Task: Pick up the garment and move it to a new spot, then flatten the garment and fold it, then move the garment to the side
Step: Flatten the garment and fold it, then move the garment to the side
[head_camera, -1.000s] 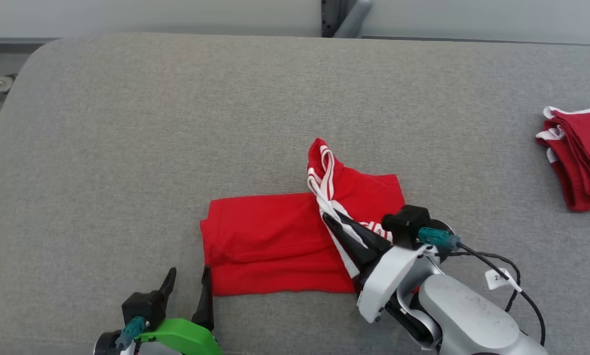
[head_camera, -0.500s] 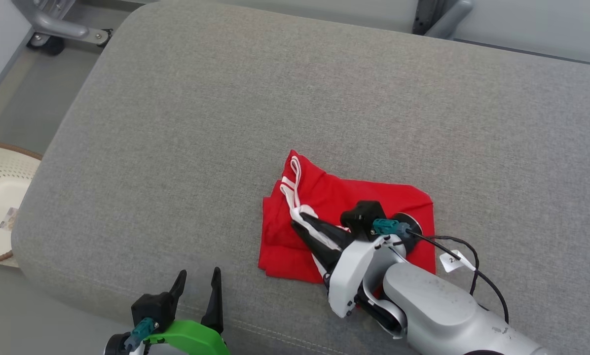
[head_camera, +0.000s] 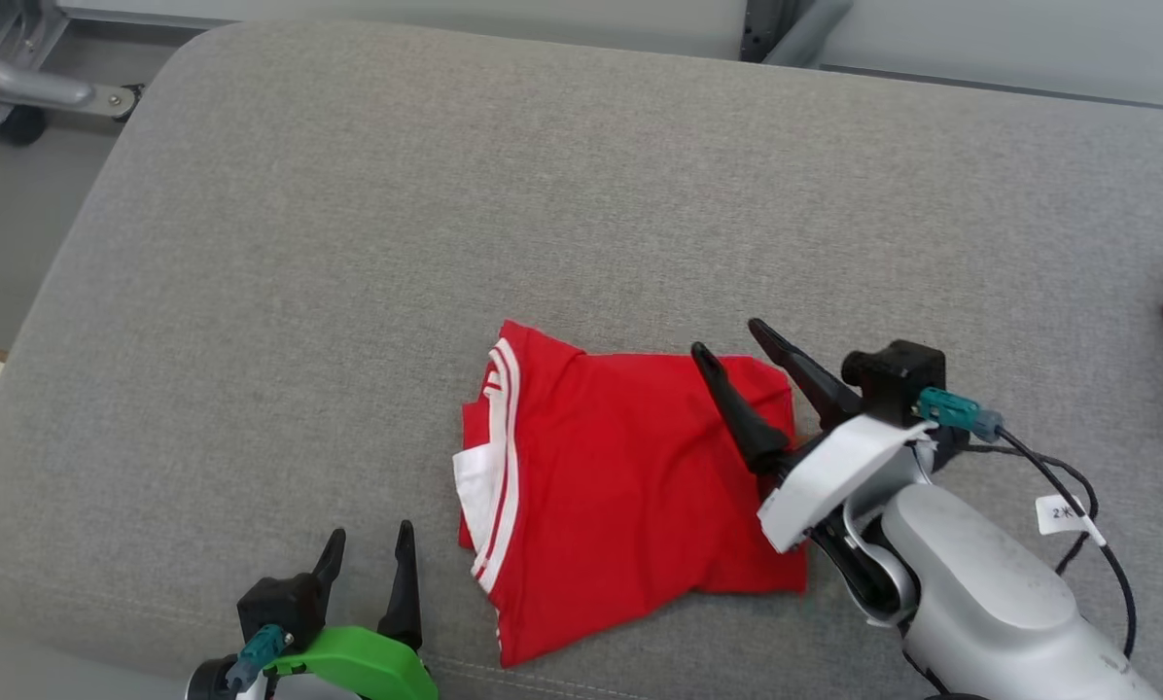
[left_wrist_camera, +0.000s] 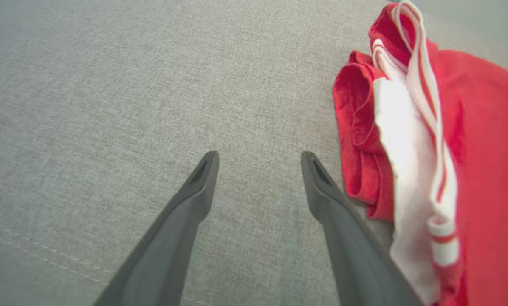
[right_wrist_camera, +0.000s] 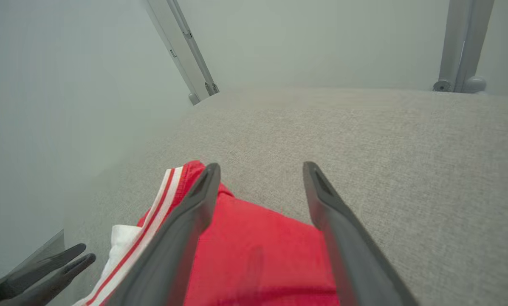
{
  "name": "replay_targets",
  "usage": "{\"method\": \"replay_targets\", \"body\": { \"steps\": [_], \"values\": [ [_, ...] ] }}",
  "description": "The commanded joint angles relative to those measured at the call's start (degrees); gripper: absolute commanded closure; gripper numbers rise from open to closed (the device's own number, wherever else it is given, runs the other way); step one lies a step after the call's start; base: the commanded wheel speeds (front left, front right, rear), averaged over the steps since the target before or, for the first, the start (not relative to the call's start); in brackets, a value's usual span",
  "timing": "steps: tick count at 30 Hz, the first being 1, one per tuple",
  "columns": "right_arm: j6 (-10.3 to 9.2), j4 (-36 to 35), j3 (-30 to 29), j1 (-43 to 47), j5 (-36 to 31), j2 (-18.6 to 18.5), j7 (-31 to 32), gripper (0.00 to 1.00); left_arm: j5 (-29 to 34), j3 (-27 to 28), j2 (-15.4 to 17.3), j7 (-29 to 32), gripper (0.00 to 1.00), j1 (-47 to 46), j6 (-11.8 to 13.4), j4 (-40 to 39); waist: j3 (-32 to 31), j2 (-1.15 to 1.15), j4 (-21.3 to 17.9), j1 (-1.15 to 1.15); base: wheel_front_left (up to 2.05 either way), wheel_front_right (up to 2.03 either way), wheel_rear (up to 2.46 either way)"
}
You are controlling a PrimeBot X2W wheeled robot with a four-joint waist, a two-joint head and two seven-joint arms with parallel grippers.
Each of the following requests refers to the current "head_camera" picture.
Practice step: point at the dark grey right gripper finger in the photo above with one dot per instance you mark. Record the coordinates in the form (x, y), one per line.
(742, 418)
(815, 384)

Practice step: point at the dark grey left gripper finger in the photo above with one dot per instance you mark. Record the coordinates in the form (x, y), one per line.
(332, 559)
(405, 593)

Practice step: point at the grey fabric sofa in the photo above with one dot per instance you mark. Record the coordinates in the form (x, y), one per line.
(445, 194)

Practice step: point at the teal right camera connector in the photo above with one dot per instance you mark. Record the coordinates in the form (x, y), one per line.
(961, 413)

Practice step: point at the grey metal stand post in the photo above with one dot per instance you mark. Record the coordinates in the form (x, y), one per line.
(786, 29)

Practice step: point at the red and white jersey shirt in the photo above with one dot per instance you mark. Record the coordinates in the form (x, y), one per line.
(620, 486)

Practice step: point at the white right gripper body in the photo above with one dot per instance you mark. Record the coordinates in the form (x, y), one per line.
(834, 472)

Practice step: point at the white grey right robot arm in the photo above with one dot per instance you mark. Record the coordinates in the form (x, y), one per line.
(990, 612)

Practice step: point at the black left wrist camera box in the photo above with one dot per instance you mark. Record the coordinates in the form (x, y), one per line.
(275, 608)

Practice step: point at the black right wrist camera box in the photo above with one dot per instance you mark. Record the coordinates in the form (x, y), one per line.
(898, 379)

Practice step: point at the grey wheeled metal frame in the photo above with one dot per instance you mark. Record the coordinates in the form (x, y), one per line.
(17, 78)

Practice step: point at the teal camera connector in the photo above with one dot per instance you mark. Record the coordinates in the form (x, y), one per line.
(961, 413)
(256, 656)

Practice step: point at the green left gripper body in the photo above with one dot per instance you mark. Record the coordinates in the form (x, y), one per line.
(368, 666)

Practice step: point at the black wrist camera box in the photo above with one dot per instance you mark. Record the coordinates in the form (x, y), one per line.
(275, 608)
(898, 379)

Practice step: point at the teal left camera connector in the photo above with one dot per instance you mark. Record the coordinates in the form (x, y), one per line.
(256, 656)

